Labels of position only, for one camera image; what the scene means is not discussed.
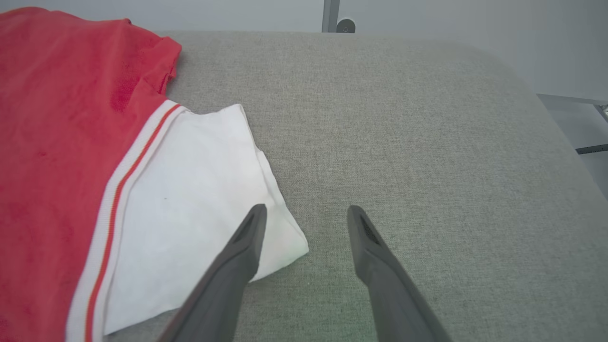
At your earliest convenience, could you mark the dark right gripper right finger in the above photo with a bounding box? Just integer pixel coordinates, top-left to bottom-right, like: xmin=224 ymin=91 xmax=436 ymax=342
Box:
xmin=346 ymin=205 xmax=452 ymax=342

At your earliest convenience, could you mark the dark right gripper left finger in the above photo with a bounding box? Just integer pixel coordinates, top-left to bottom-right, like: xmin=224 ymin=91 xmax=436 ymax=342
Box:
xmin=157 ymin=204 xmax=268 ymax=342

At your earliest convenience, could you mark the red and white jersey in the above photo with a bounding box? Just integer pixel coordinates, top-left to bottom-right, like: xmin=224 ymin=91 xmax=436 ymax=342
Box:
xmin=0 ymin=6 xmax=310 ymax=342

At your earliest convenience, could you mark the grey metal frame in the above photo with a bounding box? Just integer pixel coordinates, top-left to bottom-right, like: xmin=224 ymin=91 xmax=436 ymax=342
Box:
xmin=537 ymin=93 xmax=608 ymax=155

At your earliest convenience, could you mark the grey metal post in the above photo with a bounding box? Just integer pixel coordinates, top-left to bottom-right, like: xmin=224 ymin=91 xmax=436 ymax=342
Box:
xmin=322 ymin=0 xmax=341 ymax=33

